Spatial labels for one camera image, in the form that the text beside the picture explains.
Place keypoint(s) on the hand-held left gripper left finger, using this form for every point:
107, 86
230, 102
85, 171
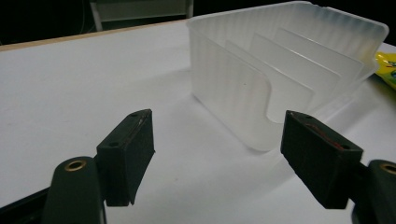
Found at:
124, 158

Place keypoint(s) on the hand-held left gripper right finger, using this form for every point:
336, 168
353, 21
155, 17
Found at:
317, 161

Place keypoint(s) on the translucent plastic divided organizer box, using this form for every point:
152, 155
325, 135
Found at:
249, 77

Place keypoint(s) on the yellow snack packet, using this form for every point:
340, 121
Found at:
387, 70

